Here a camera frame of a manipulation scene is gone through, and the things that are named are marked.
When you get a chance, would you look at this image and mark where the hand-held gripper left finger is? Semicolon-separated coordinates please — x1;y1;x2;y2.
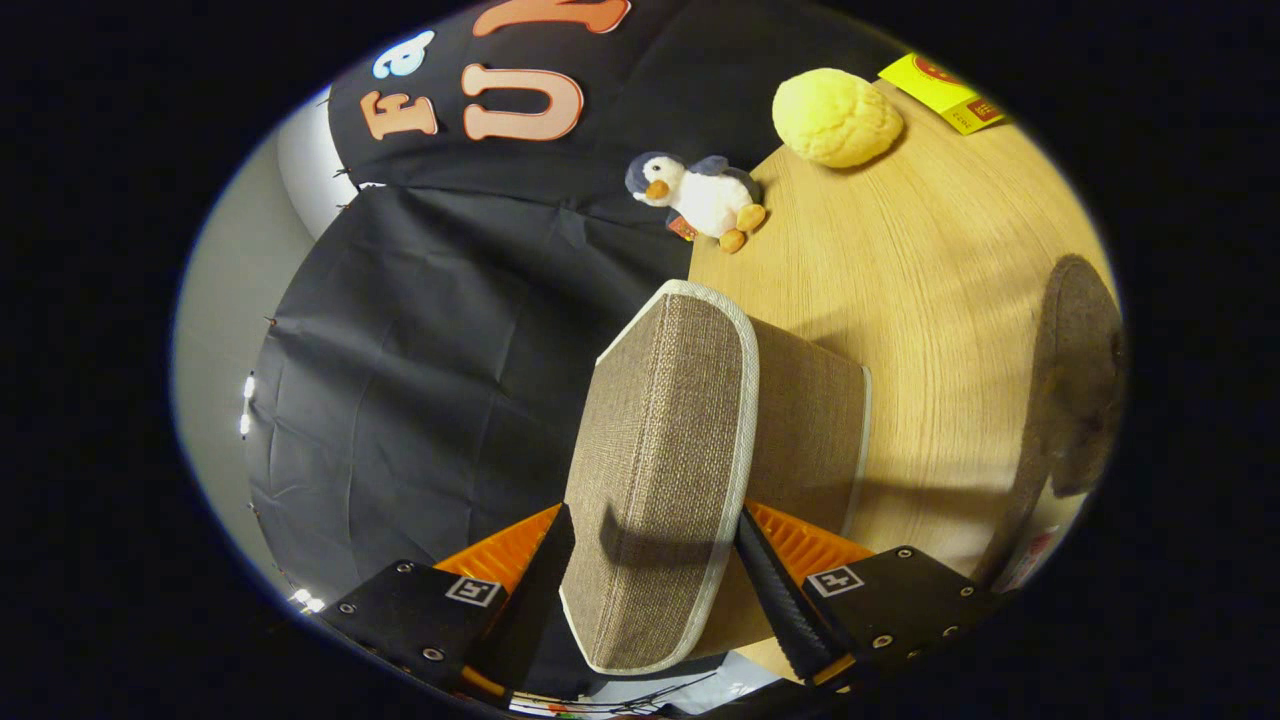
320;503;578;706

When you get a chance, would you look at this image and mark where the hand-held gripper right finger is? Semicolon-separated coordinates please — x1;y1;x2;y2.
733;500;1001;691

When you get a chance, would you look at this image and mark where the brown fabric storage box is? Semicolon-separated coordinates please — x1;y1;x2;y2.
558;279;873;677

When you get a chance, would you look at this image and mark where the brown felt shoe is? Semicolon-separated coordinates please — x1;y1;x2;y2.
972;254;1128;593

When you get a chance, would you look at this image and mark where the black backdrop cloth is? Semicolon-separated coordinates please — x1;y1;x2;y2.
245;0;901;701

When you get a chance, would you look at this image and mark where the penguin plush toy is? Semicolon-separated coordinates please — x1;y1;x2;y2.
625;151;768;254

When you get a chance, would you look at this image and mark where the yellow bun plush toy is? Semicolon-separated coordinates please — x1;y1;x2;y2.
771;67;905;169

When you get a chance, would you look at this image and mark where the yellow book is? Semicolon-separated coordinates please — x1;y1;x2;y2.
877;52;1009;136

